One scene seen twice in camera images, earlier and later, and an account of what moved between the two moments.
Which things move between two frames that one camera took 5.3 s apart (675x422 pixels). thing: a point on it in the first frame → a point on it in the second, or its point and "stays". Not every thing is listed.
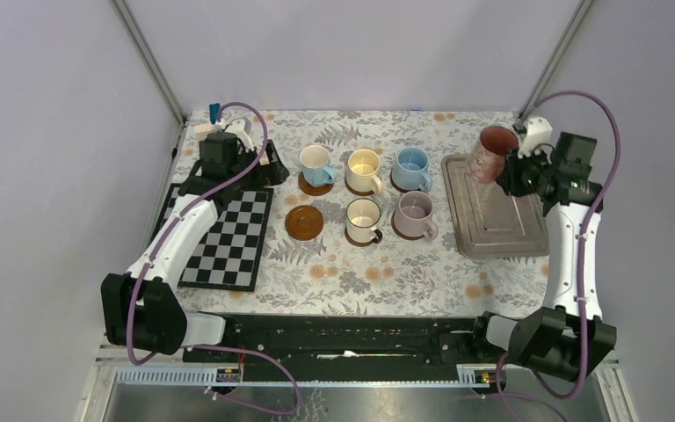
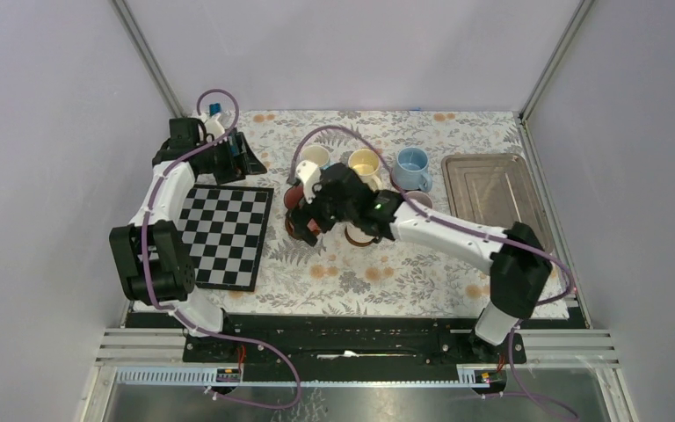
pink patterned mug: x=488 y=156 → x=293 y=196
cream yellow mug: x=361 y=168 stays
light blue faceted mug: x=314 y=160 stays
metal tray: x=486 y=221 stays
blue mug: x=409 y=171 stays
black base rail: x=351 y=339 stays
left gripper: x=267 y=175 → x=237 y=165
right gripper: x=507 y=181 → x=302 y=215
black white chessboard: x=228 y=256 stays
